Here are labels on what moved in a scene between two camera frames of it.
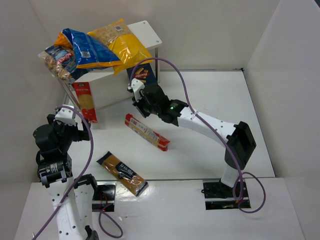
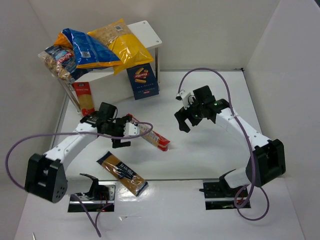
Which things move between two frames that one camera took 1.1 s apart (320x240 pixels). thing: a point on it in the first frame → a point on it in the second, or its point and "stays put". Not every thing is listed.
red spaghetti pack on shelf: [83, 92] stays put
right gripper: [144, 104] → [187, 114]
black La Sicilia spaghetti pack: [122, 174] stays put
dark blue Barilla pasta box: [144, 73] stays put
